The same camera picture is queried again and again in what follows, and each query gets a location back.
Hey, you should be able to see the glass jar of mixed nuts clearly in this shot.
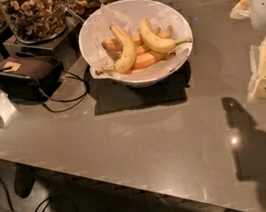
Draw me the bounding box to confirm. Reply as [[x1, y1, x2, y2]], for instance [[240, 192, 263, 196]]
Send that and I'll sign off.
[[0, 0, 67, 44]]

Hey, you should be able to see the orange sweet potato top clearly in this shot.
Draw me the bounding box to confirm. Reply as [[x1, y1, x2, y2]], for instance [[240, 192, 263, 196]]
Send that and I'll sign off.
[[101, 34, 143, 52]]

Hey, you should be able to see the white paper bowl liner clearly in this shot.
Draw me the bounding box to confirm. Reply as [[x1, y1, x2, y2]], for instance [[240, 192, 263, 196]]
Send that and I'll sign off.
[[79, 0, 195, 88]]

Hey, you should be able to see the orange sweet potato bottom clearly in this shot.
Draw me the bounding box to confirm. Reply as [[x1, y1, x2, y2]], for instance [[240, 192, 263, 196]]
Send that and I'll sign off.
[[133, 50, 175, 70]]

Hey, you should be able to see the metal stand under nut jar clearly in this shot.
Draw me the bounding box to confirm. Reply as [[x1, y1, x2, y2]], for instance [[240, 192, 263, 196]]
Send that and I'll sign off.
[[3, 16, 81, 68]]

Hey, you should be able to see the black cable on table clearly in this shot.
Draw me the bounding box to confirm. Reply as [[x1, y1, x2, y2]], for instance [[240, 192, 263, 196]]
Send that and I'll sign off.
[[0, 39, 95, 123]]

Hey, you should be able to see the yellow banana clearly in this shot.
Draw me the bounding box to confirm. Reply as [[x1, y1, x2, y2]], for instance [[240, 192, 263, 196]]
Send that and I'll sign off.
[[139, 18, 192, 54], [96, 25, 137, 74]]

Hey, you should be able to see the black device with brown pouch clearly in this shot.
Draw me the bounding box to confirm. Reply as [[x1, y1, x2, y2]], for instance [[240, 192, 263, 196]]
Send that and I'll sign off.
[[0, 54, 64, 102]]

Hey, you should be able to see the orange sweet potato middle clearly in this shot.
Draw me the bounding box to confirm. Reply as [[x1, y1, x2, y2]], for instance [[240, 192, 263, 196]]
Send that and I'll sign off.
[[134, 26, 173, 55]]

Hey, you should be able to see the orange sweet potato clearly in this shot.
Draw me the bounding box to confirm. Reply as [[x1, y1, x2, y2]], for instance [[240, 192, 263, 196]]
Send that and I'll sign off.
[[133, 50, 175, 70], [134, 26, 173, 55], [101, 34, 143, 52]]

